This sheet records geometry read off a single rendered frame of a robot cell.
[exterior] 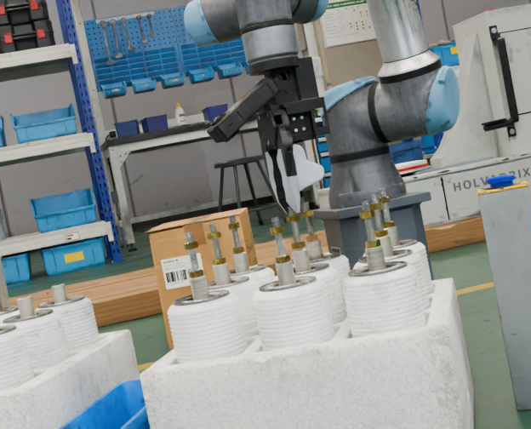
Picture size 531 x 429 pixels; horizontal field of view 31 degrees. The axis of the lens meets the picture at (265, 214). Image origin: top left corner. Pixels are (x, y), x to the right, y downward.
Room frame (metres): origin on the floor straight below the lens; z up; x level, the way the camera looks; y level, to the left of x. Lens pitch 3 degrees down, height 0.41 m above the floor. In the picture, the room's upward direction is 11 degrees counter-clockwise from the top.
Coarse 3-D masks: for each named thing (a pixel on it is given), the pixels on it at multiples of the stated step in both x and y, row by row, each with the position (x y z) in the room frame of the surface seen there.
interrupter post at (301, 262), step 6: (294, 252) 1.35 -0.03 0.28; (300, 252) 1.35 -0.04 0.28; (306, 252) 1.35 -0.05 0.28; (294, 258) 1.35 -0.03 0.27; (300, 258) 1.35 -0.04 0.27; (306, 258) 1.35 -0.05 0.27; (294, 264) 1.35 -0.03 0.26; (300, 264) 1.35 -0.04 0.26; (306, 264) 1.35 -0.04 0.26; (300, 270) 1.35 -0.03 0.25; (306, 270) 1.35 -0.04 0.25
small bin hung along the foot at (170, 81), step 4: (180, 72) 7.17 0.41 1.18; (160, 76) 7.08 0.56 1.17; (164, 76) 7.18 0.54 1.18; (168, 76) 7.19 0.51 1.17; (172, 76) 7.19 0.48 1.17; (176, 76) 7.20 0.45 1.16; (180, 76) 7.01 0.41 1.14; (184, 76) 7.02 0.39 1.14; (164, 80) 7.00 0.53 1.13; (168, 80) 7.00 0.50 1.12; (172, 80) 7.00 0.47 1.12; (176, 80) 7.01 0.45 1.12; (180, 80) 7.02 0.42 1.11; (184, 80) 7.03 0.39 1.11; (164, 84) 7.02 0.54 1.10; (168, 84) 7.00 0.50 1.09; (172, 84) 7.01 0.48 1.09; (176, 84) 7.02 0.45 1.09; (180, 84) 7.07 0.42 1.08; (164, 88) 7.09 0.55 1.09; (168, 88) 7.15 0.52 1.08
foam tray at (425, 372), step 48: (336, 336) 1.20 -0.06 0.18; (384, 336) 1.15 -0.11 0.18; (432, 336) 1.13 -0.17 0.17; (144, 384) 1.21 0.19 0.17; (192, 384) 1.20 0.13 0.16; (240, 384) 1.18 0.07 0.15; (288, 384) 1.17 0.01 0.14; (336, 384) 1.16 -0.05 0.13; (384, 384) 1.14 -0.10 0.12; (432, 384) 1.13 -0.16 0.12
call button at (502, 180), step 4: (496, 176) 1.36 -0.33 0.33; (500, 176) 1.35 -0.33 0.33; (504, 176) 1.35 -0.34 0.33; (508, 176) 1.35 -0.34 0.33; (512, 176) 1.35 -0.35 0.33; (488, 180) 1.36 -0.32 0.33; (492, 180) 1.35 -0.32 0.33; (496, 180) 1.35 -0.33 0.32; (500, 180) 1.35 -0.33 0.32; (504, 180) 1.35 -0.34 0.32; (508, 180) 1.35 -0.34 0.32; (512, 180) 1.36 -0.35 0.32; (488, 184) 1.36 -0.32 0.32; (492, 184) 1.36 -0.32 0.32; (496, 184) 1.35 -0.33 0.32; (500, 184) 1.35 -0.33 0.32; (504, 184) 1.35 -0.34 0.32; (508, 184) 1.35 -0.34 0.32; (512, 184) 1.36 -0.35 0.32
